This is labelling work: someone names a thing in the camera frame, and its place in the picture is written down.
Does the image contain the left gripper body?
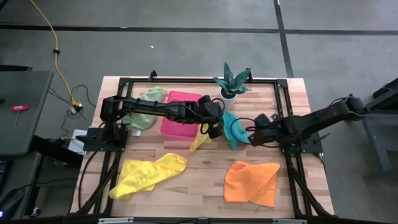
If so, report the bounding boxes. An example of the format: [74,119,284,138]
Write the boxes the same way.
[198,101,226,125]

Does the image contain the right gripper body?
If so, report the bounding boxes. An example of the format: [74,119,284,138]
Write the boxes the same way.
[261,119,289,143]

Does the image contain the teal microfiber towel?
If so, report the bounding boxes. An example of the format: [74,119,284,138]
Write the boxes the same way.
[221,110,253,151]

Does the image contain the yellow microfiber towel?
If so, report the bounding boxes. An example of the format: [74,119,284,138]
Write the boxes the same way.
[108,152,188,201]
[188,123,215,152]

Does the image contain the pink plastic bin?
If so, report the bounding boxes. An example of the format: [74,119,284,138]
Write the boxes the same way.
[160,90,203,140]

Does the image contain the orange microfiber towel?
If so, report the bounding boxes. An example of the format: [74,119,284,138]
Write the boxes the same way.
[223,160,281,208]

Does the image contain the green microfiber towel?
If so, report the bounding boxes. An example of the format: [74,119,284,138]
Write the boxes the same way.
[122,86,168,131]

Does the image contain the snake plant in white pot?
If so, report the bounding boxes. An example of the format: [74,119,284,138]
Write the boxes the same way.
[213,62,252,106]

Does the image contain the grey metal stand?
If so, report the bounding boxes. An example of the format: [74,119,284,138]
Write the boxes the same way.
[360,77,398,181]

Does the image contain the yellow power plug connector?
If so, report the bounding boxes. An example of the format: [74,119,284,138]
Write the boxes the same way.
[70,100,84,115]

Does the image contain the white paper sheet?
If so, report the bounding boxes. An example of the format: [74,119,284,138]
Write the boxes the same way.
[67,129,90,156]

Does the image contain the grey side table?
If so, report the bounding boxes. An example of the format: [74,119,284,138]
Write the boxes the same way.
[0,70,54,157]

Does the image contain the black desk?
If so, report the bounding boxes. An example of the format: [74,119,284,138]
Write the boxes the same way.
[0,151,43,220]

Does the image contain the black computer mouse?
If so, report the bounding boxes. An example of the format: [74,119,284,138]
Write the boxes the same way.
[0,188,25,220]

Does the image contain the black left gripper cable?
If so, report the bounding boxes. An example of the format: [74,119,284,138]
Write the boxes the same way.
[200,97,227,136]

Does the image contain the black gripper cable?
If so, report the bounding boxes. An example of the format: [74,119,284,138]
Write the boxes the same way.
[200,97,227,136]
[229,117,261,141]

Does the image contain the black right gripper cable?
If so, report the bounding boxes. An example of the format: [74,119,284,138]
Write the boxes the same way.
[229,117,261,141]

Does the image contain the black aluminium table frame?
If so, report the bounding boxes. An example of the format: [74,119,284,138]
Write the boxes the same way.
[70,70,335,218]

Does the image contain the silver metal bracket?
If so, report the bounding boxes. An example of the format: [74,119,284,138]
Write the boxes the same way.
[98,217,134,224]
[272,218,308,224]

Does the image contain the black floor cable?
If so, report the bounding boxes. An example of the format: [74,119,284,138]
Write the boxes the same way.
[48,84,97,139]

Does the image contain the yellow floor cable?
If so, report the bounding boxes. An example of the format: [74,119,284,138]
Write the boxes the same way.
[30,0,78,106]

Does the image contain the red-handled hex key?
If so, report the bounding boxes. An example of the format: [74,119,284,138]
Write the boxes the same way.
[9,105,30,130]

